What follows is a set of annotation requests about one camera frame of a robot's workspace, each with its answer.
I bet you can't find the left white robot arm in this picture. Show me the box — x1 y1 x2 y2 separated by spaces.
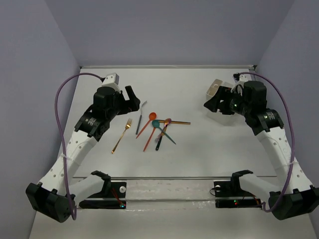
25 86 140 223

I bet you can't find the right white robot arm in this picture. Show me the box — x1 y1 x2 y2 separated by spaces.
204 81 319 220

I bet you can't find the teal spoon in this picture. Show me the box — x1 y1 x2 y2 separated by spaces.
152 120 176 144

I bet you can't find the metal table rail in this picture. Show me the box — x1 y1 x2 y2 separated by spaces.
80 65 257 70

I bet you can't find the dark blue chopstick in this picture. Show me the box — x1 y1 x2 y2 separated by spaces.
157 119 191 124

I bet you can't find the gold fork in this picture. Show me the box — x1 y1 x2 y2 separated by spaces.
111 118 133 154

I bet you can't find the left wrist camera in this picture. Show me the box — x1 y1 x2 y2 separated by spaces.
102 73 119 88

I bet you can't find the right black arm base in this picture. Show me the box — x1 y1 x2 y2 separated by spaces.
209 181 262 209

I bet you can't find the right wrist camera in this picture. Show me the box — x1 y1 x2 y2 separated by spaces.
233 73 250 86

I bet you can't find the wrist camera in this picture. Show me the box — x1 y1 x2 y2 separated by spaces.
102 73 119 88
233 73 250 86

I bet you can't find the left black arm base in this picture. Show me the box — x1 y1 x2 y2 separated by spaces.
78 181 127 210

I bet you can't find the orange spoon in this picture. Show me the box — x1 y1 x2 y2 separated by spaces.
136 112 157 138

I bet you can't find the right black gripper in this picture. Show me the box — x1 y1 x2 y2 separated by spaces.
203 86 251 117

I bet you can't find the white utensil caddy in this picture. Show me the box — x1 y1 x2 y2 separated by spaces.
206 79 238 126

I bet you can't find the iridescent spoon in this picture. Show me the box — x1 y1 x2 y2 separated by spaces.
155 118 171 142

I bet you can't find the orange chopstick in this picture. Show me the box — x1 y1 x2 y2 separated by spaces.
158 120 191 125

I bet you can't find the silver fork dark handle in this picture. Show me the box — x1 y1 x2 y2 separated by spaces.
136 101 147 135

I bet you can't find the gold knife dark handle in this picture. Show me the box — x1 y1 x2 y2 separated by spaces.
156 133 164 151

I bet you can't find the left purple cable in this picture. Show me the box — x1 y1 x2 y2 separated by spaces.
54 72 103 221

